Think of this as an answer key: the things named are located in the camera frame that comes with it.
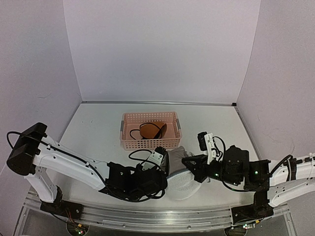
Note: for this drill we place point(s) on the pink plastic basket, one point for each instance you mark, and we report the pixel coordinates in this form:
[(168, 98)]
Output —
[(131, 121)]

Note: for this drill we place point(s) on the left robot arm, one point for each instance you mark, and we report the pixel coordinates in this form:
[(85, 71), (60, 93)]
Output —
[(34, 152)]

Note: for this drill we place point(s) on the aluminium front rail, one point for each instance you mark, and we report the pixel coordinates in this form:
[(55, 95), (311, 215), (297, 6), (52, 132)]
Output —
[(205, 219)]

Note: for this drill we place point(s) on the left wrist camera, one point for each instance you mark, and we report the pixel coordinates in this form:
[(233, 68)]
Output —
[(156, 158)]

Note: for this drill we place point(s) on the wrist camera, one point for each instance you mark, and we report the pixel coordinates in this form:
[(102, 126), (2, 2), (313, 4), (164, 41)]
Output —
[(209, 147), (156, 158)]

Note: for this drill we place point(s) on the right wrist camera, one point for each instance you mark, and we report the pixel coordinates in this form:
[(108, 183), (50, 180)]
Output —
[(209, 147)]

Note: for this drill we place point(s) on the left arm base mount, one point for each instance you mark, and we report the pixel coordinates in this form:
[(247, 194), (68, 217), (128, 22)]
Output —
[(60, 207)]

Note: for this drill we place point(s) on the orange black bra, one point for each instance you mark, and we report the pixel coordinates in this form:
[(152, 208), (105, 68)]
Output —
[(150, 130)]

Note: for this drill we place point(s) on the white mesh laundry bag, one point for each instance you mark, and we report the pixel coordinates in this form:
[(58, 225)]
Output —
[(181, 185)]

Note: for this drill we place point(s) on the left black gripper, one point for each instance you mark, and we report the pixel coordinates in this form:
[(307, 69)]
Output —
[(138, 167)]

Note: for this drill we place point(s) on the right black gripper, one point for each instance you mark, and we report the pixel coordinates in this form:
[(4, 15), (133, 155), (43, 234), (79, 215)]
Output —
[(201, 160)]

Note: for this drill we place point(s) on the grey bra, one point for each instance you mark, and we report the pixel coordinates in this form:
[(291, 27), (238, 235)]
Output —
[(173, 160)]

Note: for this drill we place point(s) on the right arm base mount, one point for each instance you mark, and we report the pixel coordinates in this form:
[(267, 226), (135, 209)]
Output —
[(259, 209)]

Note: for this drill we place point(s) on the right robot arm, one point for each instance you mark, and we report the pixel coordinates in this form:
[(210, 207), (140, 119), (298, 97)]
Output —
[(272, 181)]

